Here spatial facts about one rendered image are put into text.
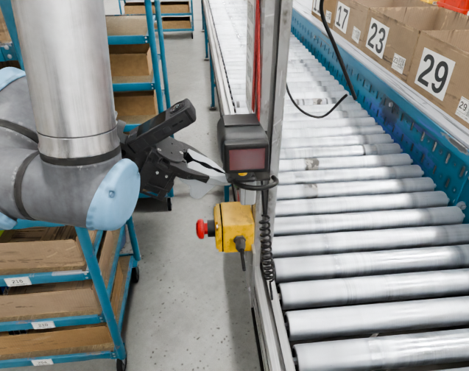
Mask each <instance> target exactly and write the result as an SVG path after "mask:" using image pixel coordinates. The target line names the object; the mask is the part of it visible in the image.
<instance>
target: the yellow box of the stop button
mask: <svg viewBox="0 0 469 371"><path fill-rule="evenodd" d="M207 224H208V237H215V241H216V248H217V252H240V256H241V265H242V270H243V271H246V266H245V262H244V253H243V252H244V251H251V244H253V243H254V227H255V223H254V220H253V213H252V210H251V206H250V205H241V203H240V202H222V203H221V204H215V207H214V219H207Z"/></svg>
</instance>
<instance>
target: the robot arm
mask: <svg viewBox="0 0 469 371"><path fill-rule="evenodd" d="M10 1H11V5H12V9H13V15H14V19H15V25H16V29H17V33H18V40H19V44H20V48H21V55H22V59H23V63H24V70H25V71H22V70H20V69H18V68H14V67H6V68H3V69H1V70H0V229H2V230H10V229H12V228H13V227H14V226H16V225H17V224H18V222H17V219H25V220H30V221H43V222H52V223H57V224H62V225H71V226H76V227H84V228H87V229H88V230H108V231H112V230H117V229H119V228H120V227H122V226H123V225H125V222H126V221H127V220H128V219H129V218H130V216H131V215H132V213H133V211H134V208H135V205H136V203H137V200H138V195H139V193H142V194H145V195H147V196H150V197H153V198H156V199H159V200H161V201H163V198H164V197H165V196H166V193H169V192H170V191H171V189H172V187H173V185H174V179H175V177H176V176H177V177H179V179H180V181H181V182H182V183H185V184H187V185H189V186H190V195H191V197H193V198H195V199H199V198H201V197H203V196H204V195H205V194H206V193H207V192H208V191H210V190H211V189H212V188H213V187H214V186H229V185H230V183H228V182H227V180H226V176H225V171H224V170H223V169H221V168H220V167H219V166H218V165H217V164H216V163H214V162H213V161H212V160H211V159H209V158H208V157H207V156H206V155H204V154H203V153H201V152H200V151H198V150H197V149H195V148H194V147H192V146H190V145H188V144H186V143H183V142H182V141H178V140H176V139H174V138H172V137H169V136H170V135H173V134H174V133H176V132H178V131H180V130H181V129H183V128H185V127H187V126H189V125H190V124H192V123H194V122H195V121H196V119H197V116H196V109H195V107H194V106H193V104H192V103H191V101H190V100H189V99H187V98H186V99H184V100H182V101H179V102H177V103H175V104H174V105H172V106H171V107H170V108H169V109H167V110H165V111H163V112H162V113H159V114H158V115H156V116H155V117H153V118H151V119H150V120H148V121H146V122H144V123H143V124H141V125H139V126H137V127H136V128H134V129H132V130H131V131H130V134H129V135H126V134H124V133H123V131H124V128H125V125H126V122H125V121H122V120H120V119H118V121H116V117H117V115H118V113H117V111H115V107H114V99H113V86H112V78H111V70H110V57H109V49H108V41H107V28H106V20H105V6H104V0H10ZM143 189H146V190H148V191H151V192H153V193H156V194H157V196H155V195H153V194H150V193H147V192H145V191H143Z"/></svg>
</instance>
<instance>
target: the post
mask: <svg viewBox="0 0 469 371"><path fill-rule="evenodd" d="M292 7H293V0H259V8H260V123H261V126H262V127H263V129H264V131H267V137H268V141H269V168H268V172H269V175H270V178H271V176H272V175H275V176H276V177H277V178H278V172H279V163H280V154H281V137H282V128H283V112H284V102H285V93H286V76H287V68H288V59H289V41H290V32H291V23H292ZM255 115H256V117H257V62H256V78H255ZM277 189H278V185H276V186H275V187H274V188H271V189H267V190H264V206H265V214H266V215H268V216H269V217H270V221H269V223H270V224H271V226H270V230H271V233H270V235H271V237H272V239H271V242H273V233H274V224H275V207H276V198H277ZM251 210H252V213H253V220H254V223H255V227H254V243H253V244H251V251H244V262H245V266H246V271H245V275H246V280H247V289H248V294H249V299H250V307H251V308H253V298H254V283H255V267H256V266H260V263H261V262H263V261H264V260H263V259H262V257H263V256H264V255H262V254H261V251H263V250H269V251H270V248H268V249H261V245H264V244H267V245H269V242H267V243H264V244H263V243H261V242H260V240H262V239H269V236H267V237H260V234H261V233H268V232H269V231H268V230H265V231H261V230H259V228H260V227H268V224H267V223H266V224H263V225H261V224H259V223H258V222H259V221H261V220H265V221H266V220H268V218H267V217H265V216H261V215H262V214H263V211H262V199H261V191H256V193H255V204H254V205H251ZM271 247H272V246H271ZM268 256H270V254H268Z"/></svg>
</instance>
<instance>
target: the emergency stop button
mask: <svg viewBox="0 0 469 371"><path fill-rule="evenodd" d="M196 231H197V237H198V238H199V239H204V236H205V234H208V224H207V222H206V223H204V221H203V219H198V220H197V222H196Z"/></svg>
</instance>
